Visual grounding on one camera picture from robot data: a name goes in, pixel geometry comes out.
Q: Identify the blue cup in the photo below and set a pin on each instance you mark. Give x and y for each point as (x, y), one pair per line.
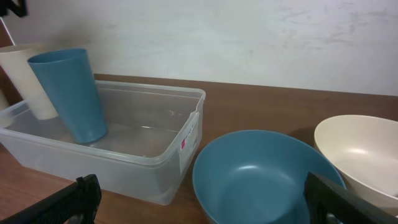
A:
(67, 79)

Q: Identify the cream cup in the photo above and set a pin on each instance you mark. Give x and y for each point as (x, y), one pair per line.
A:
(4, 104)
(14, 63)

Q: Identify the cream bowl upper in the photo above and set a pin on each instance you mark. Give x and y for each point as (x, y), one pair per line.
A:
(364, 150)

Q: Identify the blue bowl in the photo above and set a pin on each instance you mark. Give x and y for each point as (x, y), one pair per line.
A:
(256, 176)

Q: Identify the cream cup left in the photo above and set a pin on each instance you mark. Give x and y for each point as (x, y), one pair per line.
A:
(4, 104)

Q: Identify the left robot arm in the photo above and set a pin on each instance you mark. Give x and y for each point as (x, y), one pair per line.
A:
(19, 8)

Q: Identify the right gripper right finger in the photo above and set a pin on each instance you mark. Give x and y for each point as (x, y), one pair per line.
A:
(325, 198)

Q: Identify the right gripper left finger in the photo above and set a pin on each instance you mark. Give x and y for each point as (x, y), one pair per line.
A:
(76, 203)

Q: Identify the clear plastic storage container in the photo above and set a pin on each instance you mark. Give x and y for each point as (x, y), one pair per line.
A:
(153, 134)

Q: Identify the cream cup back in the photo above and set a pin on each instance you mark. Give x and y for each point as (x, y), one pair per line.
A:
(14, 63)

